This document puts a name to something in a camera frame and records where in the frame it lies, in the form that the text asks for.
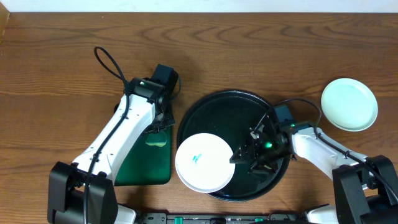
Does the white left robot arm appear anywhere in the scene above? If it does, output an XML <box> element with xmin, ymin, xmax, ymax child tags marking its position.
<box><xmin>47</xmin><ymin>77</ymin><xmax>179</xmax><ymax>223</ymax></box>

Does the mint green plate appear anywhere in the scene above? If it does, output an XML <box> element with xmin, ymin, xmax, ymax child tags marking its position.
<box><xmin>323</xmin><ymin>110</ymin><xmax>342</xmax><ymax>129</ymax></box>
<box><xmin>321</xmin><ymin>78</ymin><xmax>378</xmax><ymax>132</ymax></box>

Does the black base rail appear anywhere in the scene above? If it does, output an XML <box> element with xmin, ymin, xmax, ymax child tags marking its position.
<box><xmin>134</xmin><ymin>213</ymin><xmax>309</xmax><ymax>224</ymax></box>

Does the white plate front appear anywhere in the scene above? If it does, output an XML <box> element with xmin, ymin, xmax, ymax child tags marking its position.
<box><xmin>175</xmin><ymin>133</ymin><xmax>235</xmax><ymax>194</ymax></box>

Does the mint green plate top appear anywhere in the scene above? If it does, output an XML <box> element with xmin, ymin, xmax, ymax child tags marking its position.
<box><xmin>321</xmin><ymin>78</ymin><xmax>378</xmax><ymax>132</ymax></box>

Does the green rectangular tray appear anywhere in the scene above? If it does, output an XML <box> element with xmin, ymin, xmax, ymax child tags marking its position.
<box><xmin>115</xmin><ymin>127</ymin><xmax>172</xmax><ymax>186</ymax></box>

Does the green yellow sponge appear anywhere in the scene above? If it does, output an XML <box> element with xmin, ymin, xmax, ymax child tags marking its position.
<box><xmin>146</xmin><ymin>131</ymin><xmax>167</xmax><ymax>147</ymax></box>

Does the black round tray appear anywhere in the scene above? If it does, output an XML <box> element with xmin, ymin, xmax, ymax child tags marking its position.
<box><xmin>177</xmin><ymin>90</ymin><xmax>290</xmax><ymax>202</ymax></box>

